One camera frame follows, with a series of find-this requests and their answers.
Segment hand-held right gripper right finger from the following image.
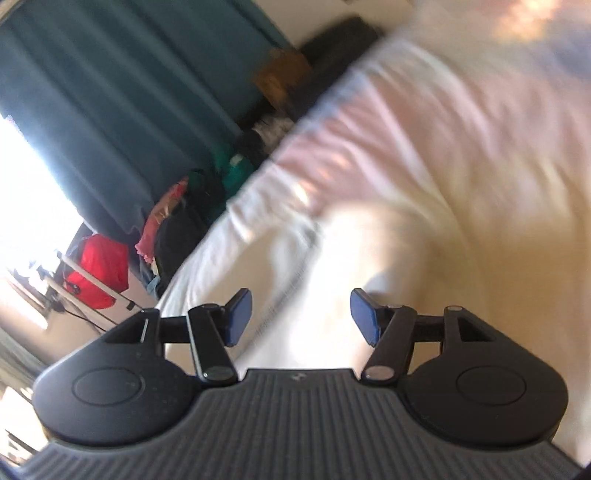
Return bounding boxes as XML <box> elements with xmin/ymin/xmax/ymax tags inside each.
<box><xmin>350</xmin><ymin>288</ymin><xmax>495</xmax><ymax>384</ymax></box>

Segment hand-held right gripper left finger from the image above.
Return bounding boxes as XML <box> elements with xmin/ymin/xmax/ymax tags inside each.
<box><xmin>102</xmin><ymin>288</ymin><xmax>240</xmax><ymax>384</ymax></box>

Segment cream pants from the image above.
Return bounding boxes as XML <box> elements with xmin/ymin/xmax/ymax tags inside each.
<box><xmin>231</xmin><ymin>199</ymin><xmax>591</xmax><ymax>467</ymax></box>

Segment black clothing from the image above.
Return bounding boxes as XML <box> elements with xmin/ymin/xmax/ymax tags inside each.
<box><xmin>152</xmin><ymin>175</ymin><xmax>227</xmax><ymax>289</ymax></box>

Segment pink clothing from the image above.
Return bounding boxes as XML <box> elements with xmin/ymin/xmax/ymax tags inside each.
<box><xmin>135</xmin><ymin>178</ymin><xmax>191</xmax><ymax>265</ymax></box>

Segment green clothing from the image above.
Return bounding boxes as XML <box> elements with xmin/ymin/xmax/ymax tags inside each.
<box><xmin>211</xmin><ymin>141</ymin><xmax>260</xmax><ymax>200</ymax></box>

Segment white garment steamer stand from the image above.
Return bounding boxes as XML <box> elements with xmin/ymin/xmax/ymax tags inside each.
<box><xmin>44</xmin><ymin>249</ymin><xmax>139</xmax><ymax>324</ymax></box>

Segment red cloth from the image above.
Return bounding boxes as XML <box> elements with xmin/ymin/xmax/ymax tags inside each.
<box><xmin>64</xmin><ymin>233</ymin><xmax>131</xmax><ymax>311</ymax></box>

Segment white patterned cloth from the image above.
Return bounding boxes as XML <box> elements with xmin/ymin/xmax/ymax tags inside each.
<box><xmin>252</xmin><ymin>114</ymin><xmax>297</xmax><ymax>140</ymax></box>

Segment bed with pale pink sheet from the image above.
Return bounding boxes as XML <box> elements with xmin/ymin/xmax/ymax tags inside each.
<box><xmin>156</xmin><ymin>0</ymin><xmax>591</xmax><ymax>361</ymax></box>

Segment dark-framed window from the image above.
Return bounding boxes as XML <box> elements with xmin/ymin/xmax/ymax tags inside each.
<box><xmin>0</xmin><ymin>117</ymin><xmax>84</xmax><ymax>330</ymax></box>

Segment brown cardboard box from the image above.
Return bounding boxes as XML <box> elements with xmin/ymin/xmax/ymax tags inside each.
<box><xmin>255</xmin><ymin>47</ymin><xmax>315</xmax><ymax>108</ymax></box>

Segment wide teal curtain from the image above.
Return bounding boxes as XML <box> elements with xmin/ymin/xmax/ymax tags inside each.
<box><xmin>0</xmin><ymin>0</ymin><xmax>289</xmax><ymax>234</ymax></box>

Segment black sofa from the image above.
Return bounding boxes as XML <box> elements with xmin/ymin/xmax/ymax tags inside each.
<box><xmin>238</xmin><ymin>16</ymin><xmax>386</xmax><ymax>158</ymax></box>

